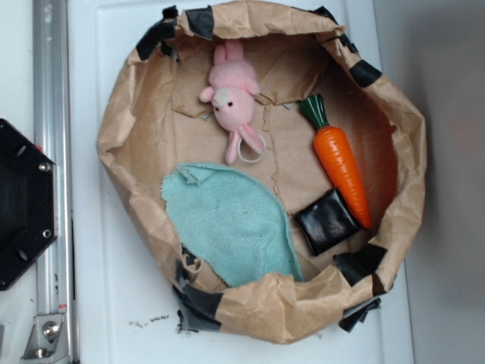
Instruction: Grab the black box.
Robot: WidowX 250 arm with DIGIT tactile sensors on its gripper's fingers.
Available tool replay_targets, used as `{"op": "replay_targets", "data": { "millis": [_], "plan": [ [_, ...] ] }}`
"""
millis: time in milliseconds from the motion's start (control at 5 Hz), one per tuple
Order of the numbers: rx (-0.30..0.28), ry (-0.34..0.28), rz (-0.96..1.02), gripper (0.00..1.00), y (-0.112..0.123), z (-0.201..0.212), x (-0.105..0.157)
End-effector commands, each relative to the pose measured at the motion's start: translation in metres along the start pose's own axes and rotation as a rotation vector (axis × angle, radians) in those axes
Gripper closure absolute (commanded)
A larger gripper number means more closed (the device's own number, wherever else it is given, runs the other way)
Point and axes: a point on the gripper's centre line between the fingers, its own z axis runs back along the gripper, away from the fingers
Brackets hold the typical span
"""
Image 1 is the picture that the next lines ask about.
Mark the aluminium rail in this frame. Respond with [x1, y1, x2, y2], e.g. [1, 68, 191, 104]
[33, 1, 79, 363]

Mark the orange toy carrot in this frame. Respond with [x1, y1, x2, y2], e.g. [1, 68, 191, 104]
[300, 94, 372, 229]

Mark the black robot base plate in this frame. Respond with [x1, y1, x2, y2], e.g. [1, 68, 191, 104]
[1, 119, 57, 291]

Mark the metal corner bracket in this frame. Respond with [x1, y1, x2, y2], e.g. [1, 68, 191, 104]
[20, 313, 71, 364]

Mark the teal cloth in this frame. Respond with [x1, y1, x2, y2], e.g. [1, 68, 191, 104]
[161, 163, 304, 287]

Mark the pink plush bunny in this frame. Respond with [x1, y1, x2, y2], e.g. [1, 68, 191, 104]
[199, 39, 266, 165]

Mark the brown paper bag bin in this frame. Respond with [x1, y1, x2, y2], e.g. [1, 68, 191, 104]
[97, 1, 427, 344]

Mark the black box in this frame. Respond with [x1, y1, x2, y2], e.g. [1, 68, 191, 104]
[293, 188, 361, 256]

